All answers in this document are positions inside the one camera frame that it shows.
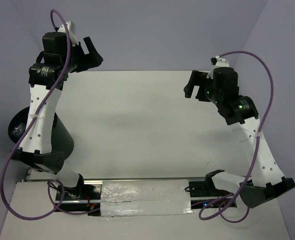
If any black cylindrical bin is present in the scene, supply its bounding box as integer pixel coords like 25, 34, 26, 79
7, 106, 74, 160

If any silver taped cover plate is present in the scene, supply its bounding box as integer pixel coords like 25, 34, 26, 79
100, 179, 193, 217

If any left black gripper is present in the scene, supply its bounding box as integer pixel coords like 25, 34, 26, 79
62, 37, 104, 74

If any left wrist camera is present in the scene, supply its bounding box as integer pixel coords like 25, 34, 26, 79
54, 21, 80, 47

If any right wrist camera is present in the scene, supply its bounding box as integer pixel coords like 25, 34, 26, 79
207, 56, 238, 90

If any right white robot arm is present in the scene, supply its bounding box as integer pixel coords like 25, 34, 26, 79
183, 67, 295, 209

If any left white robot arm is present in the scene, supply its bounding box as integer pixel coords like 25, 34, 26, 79
9, 31, 103, 200

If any metal base rail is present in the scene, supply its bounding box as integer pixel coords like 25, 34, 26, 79
59, 178, 231, 216

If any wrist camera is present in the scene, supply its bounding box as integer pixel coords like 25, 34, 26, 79
207, 56, 238, 90
54, 21, 80, 47

